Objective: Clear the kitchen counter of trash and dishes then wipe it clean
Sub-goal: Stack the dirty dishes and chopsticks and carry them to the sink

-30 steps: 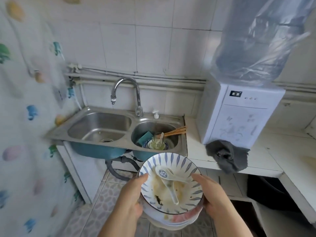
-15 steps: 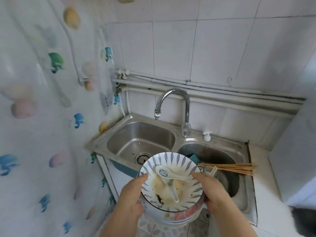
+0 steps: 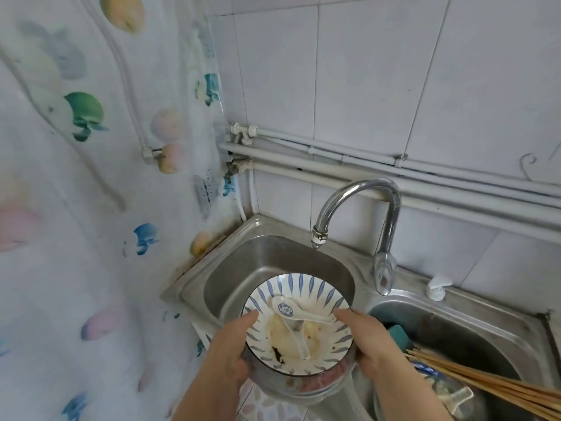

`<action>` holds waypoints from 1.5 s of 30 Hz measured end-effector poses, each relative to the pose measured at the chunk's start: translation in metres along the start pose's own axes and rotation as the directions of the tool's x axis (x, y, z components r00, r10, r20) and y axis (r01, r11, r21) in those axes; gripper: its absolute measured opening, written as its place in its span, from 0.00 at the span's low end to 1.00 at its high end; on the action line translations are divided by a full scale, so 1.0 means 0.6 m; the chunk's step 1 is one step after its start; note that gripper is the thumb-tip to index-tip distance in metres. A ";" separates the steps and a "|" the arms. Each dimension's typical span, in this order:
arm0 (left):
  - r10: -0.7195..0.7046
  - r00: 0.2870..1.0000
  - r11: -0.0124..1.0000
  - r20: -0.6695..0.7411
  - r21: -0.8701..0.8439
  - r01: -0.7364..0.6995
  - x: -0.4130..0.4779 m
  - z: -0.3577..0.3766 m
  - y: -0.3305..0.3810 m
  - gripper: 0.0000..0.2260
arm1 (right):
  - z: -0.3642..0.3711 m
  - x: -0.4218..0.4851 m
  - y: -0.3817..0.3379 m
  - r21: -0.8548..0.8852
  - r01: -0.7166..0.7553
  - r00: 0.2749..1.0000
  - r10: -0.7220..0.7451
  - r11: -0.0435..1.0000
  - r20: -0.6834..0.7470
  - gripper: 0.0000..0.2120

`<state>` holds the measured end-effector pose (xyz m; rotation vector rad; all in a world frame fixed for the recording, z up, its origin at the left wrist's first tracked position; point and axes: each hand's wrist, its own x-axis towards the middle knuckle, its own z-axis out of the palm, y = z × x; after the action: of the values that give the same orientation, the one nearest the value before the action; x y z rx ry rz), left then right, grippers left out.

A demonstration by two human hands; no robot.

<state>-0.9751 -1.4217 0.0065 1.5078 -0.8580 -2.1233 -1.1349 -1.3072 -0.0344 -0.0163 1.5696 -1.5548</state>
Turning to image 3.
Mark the person's right hand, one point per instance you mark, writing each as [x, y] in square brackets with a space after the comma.
[377, 346]

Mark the person's left hand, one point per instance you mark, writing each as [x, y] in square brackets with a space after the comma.
[228, 350]

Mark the blue patterned bowl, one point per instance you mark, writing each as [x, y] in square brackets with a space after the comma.
[425, 370]

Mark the blue patterned ceramic spoon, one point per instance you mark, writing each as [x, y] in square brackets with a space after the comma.
[285, 309]

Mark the white round soup spoon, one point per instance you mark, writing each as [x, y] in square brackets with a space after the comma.
[456, 399]

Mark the blue striped bowl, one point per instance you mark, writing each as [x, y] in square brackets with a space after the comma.
[302, 284]

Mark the green tinted glass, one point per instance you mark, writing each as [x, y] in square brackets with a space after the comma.
[471, 412]

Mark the bundle of wooden chopsticks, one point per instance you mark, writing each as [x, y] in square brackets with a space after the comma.
[504, 379]
[526, 409]
[504, 376]

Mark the wooden chopstick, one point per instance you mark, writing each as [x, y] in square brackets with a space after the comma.
[504, 390]
[504, 386]
[526, 405]
[504, 393]
[504, 383]

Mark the person's left forearm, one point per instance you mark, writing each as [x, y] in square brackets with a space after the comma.
[206, 399]

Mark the teal green sponge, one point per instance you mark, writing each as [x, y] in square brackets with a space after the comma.
[401, 337]

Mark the white soap pump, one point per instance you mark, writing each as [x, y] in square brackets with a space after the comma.
[436, 291]

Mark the stainless double sink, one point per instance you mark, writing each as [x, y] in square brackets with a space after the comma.
[271, 258]

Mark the chrome faucet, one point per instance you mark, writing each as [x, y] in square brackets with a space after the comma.
[390, 223]

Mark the group of white wall pipes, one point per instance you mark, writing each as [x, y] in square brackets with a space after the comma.
[438, 188]

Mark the small brass wall tap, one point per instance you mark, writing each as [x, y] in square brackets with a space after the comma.
[236, 166]

